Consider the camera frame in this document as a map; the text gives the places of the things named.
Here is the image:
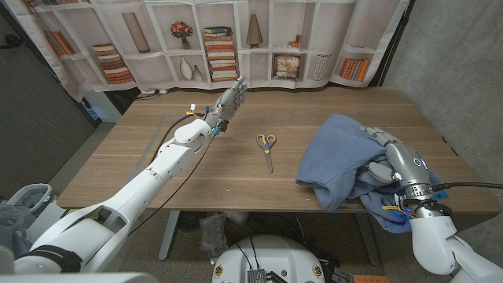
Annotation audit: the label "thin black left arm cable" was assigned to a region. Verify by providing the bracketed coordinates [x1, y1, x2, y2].
[127, 135, 216, 237]

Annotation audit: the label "black door handle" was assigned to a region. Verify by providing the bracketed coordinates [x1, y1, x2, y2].
[0, 33, 24, 50]

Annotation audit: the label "white grey plastic bin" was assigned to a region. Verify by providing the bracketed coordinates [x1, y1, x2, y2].
[6, 182, 54, 217]

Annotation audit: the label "person in blue jeans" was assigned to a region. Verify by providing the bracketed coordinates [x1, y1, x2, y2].
[0, 200, 36, 259]

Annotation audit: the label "clear plastic bag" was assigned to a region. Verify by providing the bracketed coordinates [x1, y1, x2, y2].
[199, 214, 229, 252]

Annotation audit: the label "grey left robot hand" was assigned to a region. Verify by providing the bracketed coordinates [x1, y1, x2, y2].
[204, 75, 248, 130]

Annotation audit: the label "grey metal table leg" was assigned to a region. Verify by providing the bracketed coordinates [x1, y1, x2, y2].
[355, 211, 381, 266]
[158, 211, 181, 262]

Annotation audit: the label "dark perforated metal partition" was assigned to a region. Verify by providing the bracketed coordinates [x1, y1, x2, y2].
[0, 7, 97, 200]

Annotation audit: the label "blue hoodie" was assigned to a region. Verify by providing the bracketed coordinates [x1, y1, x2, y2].
[295, 113, 443, 235]

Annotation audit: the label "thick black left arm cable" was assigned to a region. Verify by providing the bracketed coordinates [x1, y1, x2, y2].
[149, 112, 206, 165]

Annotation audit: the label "orange box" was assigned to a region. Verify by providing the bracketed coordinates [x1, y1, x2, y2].
[353, 274, 390, 283]

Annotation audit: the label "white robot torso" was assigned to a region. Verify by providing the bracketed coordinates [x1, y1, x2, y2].
[211, 234, 326, 283]

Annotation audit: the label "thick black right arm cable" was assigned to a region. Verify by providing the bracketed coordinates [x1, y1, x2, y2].
[431, 181, 503, 193]

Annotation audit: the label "black backdrop stand pole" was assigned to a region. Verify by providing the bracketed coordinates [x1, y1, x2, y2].
[369, 0, 417, 87]

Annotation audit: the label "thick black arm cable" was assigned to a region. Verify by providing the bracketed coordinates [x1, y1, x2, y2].
[149, 112, 206, 165]
[431, 181, 503, 193]

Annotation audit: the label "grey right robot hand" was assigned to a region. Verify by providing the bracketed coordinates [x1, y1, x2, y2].
[359, 126, 433, 200]

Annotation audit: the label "white box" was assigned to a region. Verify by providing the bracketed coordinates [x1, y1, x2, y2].
[83, 90, 123, 123]

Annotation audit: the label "printed bookshelf backdrop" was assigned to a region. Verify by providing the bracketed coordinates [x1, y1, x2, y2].
[3, 0, 412, 102]

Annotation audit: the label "yellow grey handled scissors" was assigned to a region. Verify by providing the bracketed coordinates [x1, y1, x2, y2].
[256, 134, 277, 174]

